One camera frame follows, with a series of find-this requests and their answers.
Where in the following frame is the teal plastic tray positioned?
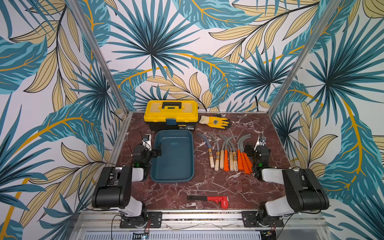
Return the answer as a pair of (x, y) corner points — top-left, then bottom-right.
(151, 130), (195, 184)

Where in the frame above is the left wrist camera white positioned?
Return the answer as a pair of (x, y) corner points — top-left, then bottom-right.
(142, 134), (152, 150)

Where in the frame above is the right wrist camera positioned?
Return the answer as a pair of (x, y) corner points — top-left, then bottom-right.
(254, 132), (266, 150)

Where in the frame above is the yellow work glove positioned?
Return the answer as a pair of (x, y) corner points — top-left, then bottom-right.
(199, 116), (231, 129)

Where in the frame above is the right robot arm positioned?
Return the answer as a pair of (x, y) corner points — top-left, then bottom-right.
(240, 145), (330, 227)

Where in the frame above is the red black pipe wrench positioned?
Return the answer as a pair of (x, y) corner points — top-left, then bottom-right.
(187, 195), (229, 209)

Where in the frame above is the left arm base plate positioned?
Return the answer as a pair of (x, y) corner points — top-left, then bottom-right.
(120, 212), (163, 229)

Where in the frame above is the wooden sickle blue sheath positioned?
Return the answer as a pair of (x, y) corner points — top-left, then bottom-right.
(197, 134), (215, 169)

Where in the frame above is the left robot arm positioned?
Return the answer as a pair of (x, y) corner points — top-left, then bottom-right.
(92, 145), (162, 220)

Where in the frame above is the aluminium front rail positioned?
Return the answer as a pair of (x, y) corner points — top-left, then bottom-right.
(74, 209), (329, 232)

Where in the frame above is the yellow black toolbox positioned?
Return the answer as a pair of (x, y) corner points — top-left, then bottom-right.
(144, 100), (199, 132)

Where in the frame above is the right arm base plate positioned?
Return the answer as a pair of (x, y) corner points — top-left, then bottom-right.
(241, 211), (284, 228)

